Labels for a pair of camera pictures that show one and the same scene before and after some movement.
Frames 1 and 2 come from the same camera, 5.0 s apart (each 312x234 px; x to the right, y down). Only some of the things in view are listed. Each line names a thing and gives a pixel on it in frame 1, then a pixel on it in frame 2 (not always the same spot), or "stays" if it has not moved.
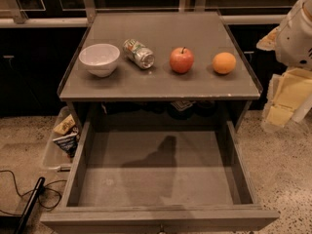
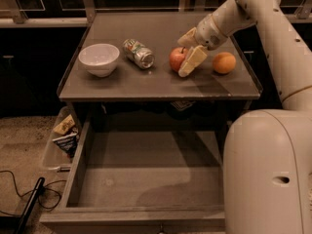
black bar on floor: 30,208 stays
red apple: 181,59 stays
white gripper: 294,39 to 208,32
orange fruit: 223,62 stays
